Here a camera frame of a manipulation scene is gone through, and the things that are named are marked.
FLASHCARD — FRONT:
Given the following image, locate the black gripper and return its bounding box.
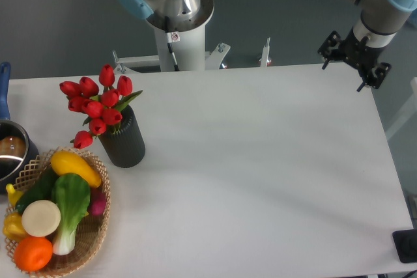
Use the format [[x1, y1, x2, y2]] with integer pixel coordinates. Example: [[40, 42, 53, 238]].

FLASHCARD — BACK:
[[317, 29, 391, 92]]

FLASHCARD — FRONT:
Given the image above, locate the red tulip bouquet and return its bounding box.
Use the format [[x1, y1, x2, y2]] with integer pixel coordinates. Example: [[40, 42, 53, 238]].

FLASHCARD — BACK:
[[59, 64, 142, 149]]

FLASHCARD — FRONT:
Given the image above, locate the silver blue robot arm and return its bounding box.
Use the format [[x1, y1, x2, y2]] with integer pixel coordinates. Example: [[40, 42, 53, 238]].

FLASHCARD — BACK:
[[318, 0, 416, 89]]

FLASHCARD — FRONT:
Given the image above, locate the dark ribbed vase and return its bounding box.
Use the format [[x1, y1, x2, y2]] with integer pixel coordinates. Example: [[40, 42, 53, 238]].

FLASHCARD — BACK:
[[98, 105, 146, 168]]

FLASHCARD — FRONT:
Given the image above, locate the black device at table edge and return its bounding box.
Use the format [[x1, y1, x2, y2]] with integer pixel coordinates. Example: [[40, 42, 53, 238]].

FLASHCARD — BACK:
[[392, 229, 416, 264]]

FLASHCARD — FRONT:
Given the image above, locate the purple red radish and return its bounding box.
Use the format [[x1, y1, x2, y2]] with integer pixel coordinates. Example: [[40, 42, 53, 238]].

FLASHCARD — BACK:
[[87, 188, 107, 216]]

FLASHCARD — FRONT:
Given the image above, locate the yellow squash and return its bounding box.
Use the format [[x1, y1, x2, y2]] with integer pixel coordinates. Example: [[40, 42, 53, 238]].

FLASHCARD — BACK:
[[50, 150, 102, 188]]

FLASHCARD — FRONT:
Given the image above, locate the green bok choy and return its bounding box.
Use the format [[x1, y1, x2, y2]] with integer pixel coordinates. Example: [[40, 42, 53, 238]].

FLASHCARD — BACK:
[[52, 173, 91, 256]]

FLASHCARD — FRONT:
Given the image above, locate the woven wicker basket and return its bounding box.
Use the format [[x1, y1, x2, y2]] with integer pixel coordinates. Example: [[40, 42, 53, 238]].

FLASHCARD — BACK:
[[13, 147, 111, 277]]

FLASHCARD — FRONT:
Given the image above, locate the dark green cucumber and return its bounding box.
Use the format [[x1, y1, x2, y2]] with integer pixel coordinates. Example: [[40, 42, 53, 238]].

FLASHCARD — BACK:
[[15, 167, 59, 215]]

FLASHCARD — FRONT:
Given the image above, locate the small yellow banana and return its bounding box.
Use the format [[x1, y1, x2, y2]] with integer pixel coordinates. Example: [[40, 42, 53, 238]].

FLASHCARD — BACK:
[[5, 184, 23, 207]]

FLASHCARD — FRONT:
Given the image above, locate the orange fruit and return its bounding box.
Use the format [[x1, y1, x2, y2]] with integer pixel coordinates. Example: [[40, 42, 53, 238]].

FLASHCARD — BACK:
[[14, 237, 53, 271]]

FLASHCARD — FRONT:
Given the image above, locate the yellow bell pepper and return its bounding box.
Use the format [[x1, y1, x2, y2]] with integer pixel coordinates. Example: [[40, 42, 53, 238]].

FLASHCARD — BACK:
[[3, 212, 29, 242]]

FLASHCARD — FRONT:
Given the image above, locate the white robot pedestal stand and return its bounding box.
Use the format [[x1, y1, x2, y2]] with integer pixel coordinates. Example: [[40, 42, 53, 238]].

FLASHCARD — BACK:
[[118, 0, 230, 72]]

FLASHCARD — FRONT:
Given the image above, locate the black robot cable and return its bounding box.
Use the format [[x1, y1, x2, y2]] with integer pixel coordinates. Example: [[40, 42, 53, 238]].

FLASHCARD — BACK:
[[164, 16, 180, 72]]

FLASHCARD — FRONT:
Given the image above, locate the blue handled saucepan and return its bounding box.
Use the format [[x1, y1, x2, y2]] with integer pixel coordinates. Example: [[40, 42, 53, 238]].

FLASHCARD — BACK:
[[1, 62, 38, 195]]

